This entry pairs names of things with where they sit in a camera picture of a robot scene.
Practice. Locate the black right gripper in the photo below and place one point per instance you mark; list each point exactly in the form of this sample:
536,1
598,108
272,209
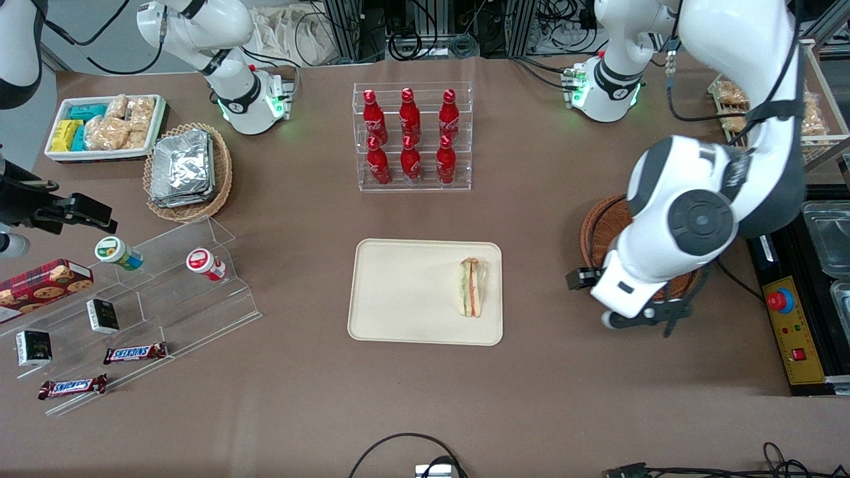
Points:
20,202

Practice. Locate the triangle sandwich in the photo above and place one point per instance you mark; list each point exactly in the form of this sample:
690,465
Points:
471,287

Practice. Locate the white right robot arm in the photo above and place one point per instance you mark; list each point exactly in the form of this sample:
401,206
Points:
232,86

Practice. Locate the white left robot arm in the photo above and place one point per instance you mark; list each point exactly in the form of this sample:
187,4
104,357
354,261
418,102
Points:
697,219

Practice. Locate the brown wicker basket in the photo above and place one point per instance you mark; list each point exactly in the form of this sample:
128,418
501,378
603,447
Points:
601,226

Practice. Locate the light wicker basket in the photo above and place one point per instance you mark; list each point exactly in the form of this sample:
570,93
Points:
222,179

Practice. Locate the cream plastic tray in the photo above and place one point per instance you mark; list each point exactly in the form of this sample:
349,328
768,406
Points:
412,292

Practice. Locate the green lid jar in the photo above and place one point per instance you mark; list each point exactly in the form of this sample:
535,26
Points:
113,251

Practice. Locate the teal snack packet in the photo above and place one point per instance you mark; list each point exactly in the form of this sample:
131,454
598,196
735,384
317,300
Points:
78,139
87,111

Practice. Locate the red tartan cookie box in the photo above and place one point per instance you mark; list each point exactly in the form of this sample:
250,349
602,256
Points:
40,287

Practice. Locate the yellow snack packet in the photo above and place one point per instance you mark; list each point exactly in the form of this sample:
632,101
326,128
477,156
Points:
65,135

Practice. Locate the clear rice cracker bag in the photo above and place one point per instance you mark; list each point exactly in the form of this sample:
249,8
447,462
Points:
732,93
734,124
117,106
813,116
105,133
135,139
141,113

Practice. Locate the small black tea box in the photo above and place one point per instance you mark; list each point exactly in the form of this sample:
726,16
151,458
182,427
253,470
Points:
33,348
103,316

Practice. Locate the foil wrapped packet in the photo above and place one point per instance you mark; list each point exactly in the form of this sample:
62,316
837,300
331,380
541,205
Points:
182,162
179,202

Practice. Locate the white plastic crate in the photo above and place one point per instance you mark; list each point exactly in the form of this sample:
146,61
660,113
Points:
156,133

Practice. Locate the red lid jar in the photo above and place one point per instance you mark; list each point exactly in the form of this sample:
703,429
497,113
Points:
201,261

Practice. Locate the clear acrylic stepped shelf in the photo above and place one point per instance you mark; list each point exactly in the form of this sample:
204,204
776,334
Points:
172,312

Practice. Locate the Snickers chocolate bar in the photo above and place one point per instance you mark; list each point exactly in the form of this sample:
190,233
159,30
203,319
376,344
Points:
73,387
135,353

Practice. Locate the clear acrylic bottle rack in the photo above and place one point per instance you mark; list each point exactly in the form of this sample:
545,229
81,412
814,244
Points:
458,179

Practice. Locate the red cola bottle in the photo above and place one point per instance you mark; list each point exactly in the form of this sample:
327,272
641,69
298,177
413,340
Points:
409,114
449,114
443,162
378,166
410,164
374,116

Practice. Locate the red emergency stop button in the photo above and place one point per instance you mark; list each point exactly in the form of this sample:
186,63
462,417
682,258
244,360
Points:
779,301

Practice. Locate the yellow control panel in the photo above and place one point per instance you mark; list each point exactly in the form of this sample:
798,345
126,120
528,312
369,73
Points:
793,338

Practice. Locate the small silver device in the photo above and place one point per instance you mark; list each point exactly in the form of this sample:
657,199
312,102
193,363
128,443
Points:
435,471

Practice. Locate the clear plastic container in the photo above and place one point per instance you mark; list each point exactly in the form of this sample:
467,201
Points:
829,236
842,302

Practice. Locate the black heating machine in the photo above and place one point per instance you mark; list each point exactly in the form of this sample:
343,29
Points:
817,372

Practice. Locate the grey metal bar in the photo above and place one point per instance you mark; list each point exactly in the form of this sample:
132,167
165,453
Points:
830,154

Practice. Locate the white cloth bag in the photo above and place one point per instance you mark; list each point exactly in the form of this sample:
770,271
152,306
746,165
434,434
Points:
292,33

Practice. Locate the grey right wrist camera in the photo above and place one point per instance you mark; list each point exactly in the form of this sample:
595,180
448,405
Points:
12,244

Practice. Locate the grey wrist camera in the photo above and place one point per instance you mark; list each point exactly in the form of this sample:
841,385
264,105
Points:
637,318
12,244

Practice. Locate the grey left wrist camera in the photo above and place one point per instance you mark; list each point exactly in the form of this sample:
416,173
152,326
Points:
637,318

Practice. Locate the aluminium frame post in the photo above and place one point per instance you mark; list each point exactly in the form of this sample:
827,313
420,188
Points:
345,26
523,26

